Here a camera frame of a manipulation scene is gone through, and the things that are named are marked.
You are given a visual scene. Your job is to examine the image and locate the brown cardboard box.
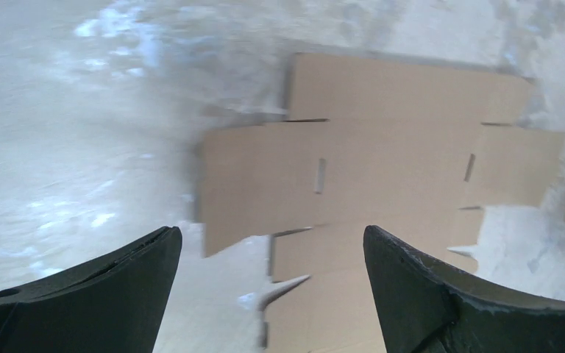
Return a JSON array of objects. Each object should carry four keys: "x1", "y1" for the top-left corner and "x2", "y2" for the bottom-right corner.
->
[{"x1": 199, "y1": 53, "x2": 565, "y2": 352}]

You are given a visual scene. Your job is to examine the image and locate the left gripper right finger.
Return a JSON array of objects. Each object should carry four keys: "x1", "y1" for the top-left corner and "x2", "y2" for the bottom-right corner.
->
[{"x1": 363, "y1": 225, "x2": 565, "y2": 353}]

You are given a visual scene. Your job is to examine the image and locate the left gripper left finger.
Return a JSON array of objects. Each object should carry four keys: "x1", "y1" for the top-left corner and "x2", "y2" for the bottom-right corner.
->
[{"x1": 0, "y1": 227, "x2": 182, "y2": 352}]

